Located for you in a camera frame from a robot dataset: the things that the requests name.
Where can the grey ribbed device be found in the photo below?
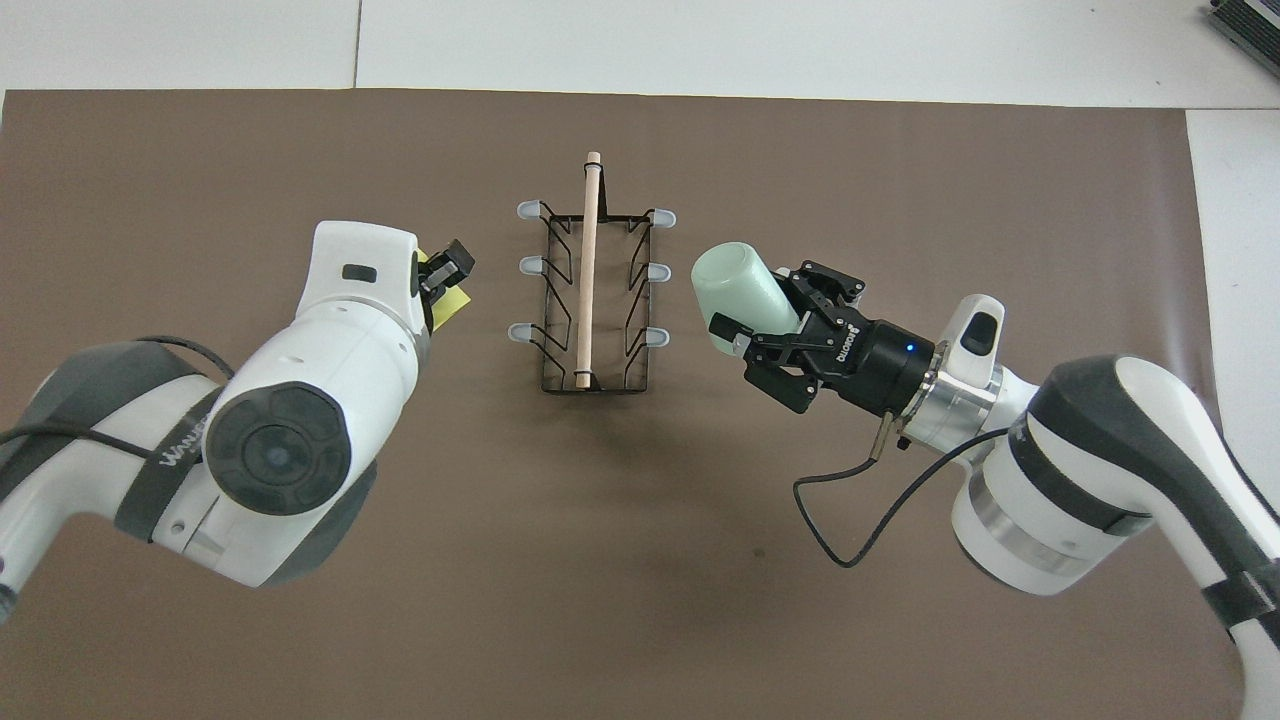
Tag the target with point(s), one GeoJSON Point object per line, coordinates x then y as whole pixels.
{"type": "Point", "coordinates": [1250, 25]}

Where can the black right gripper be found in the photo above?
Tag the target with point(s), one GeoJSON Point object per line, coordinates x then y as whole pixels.
{"type": "Point", "coordinates": [870, 365]}

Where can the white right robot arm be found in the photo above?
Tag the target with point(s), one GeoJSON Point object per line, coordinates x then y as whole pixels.
{"type": "Point", "coordinates": [1100, 450]}

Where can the pale green plastic cup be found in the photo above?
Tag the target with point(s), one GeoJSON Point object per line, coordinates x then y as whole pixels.
{"type": "Point", "coordinates": [740, 285]}

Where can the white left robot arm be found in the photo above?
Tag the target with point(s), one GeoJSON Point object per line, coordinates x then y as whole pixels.
{"type": "Point", "coordinates": [330, 350]}

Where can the yellow plastic cup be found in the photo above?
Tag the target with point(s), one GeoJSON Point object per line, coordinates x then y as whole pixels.
{"type": "Point", "coordinates": [452, 305]}

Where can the brown table mat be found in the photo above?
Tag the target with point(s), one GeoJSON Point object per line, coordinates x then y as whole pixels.
{"type": "Point", "coordinates": [600, 560]}

